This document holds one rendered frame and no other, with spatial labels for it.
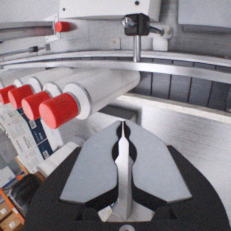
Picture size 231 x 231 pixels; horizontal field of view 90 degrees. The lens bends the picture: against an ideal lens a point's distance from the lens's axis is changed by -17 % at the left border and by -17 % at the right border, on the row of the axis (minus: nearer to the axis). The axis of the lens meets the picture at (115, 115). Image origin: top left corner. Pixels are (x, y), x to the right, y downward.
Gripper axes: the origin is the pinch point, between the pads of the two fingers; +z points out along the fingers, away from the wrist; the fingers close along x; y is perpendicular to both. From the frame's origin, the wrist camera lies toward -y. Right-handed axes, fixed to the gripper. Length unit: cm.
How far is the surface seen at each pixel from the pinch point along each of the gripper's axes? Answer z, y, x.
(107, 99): 7.3, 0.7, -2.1
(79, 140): 27.8, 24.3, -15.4
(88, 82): 6.3, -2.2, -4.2
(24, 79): 14.8, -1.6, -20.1
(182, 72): 6.5, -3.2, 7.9
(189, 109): 9.7, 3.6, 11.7
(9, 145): 122, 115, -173
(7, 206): 112, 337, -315
